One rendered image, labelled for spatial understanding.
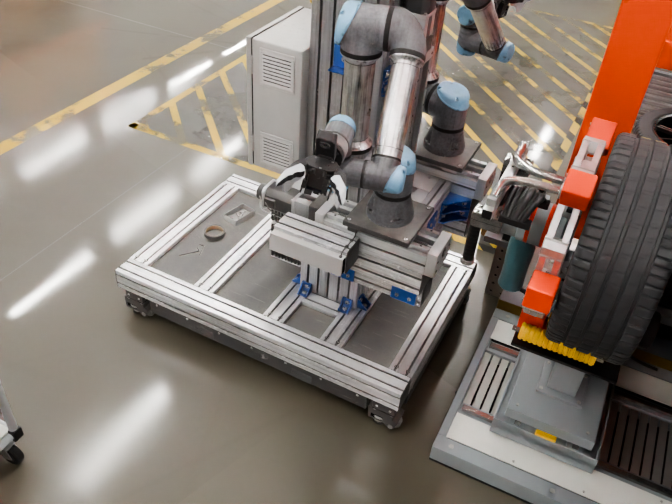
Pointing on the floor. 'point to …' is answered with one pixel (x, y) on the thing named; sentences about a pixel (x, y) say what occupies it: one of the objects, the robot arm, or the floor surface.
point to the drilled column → (496, 273)
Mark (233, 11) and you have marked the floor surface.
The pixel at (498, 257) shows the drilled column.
